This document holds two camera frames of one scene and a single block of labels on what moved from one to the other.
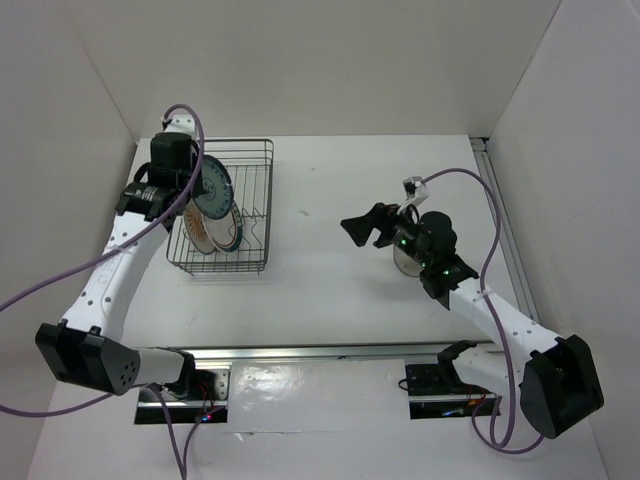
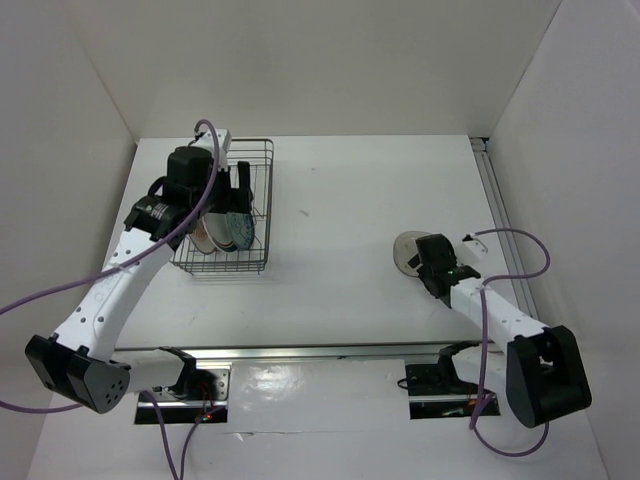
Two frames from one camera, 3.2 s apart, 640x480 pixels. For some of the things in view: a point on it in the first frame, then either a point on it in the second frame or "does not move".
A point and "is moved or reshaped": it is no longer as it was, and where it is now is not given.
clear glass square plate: (407, 265) does not move
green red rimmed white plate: (225, 232) does not move
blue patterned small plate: (218, 188) is moved or reshaped
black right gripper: (382, 216) → (415, 261)
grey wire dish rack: (250, 163) does not move
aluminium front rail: (410, 351) does not move
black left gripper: (199, 187) → (234, 199)
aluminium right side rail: (507, 232) does not move
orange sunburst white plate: (197, 229) does not move
